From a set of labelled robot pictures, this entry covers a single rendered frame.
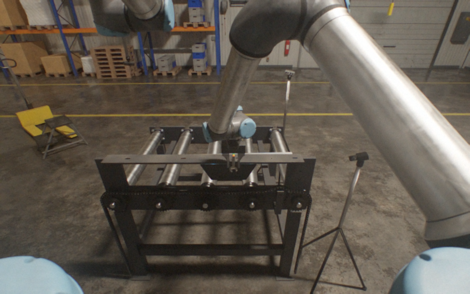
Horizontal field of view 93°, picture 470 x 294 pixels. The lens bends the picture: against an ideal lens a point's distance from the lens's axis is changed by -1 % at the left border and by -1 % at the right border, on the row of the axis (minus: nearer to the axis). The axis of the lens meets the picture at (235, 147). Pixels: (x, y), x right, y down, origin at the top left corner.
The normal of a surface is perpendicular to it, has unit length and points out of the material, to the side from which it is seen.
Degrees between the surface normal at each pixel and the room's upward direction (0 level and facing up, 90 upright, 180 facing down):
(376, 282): 0
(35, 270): 5
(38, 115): 90
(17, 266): 5
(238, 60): 111
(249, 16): 73
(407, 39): 90
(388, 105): 63
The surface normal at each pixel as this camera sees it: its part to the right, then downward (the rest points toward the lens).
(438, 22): 0.00, 0.50
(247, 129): 0.49, 0.43
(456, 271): -0.08, -0.85
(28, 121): 0.80, 0.29
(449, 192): -0.75, -0.01
